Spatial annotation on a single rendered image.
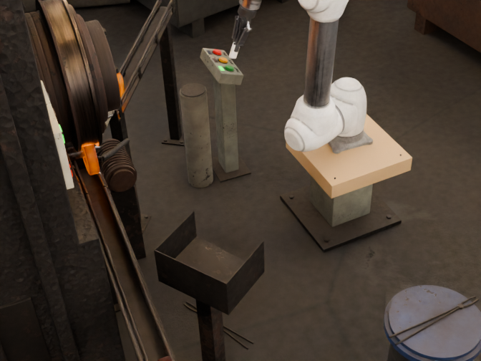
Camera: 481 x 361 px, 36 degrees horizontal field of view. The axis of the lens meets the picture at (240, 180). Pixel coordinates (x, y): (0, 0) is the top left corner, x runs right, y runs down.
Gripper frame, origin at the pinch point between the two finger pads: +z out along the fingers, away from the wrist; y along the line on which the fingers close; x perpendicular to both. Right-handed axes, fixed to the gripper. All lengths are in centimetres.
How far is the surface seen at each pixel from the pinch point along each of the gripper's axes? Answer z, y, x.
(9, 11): -53, 109, -117
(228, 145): 49, -2, 14
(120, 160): 36, 33, -52
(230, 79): 11.7, 4.6, -0.3
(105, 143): 37, 20, -55
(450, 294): 16, 134, 29
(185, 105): 28.7, -0.3, -15.1
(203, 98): 23.2, 1.9, -8.5
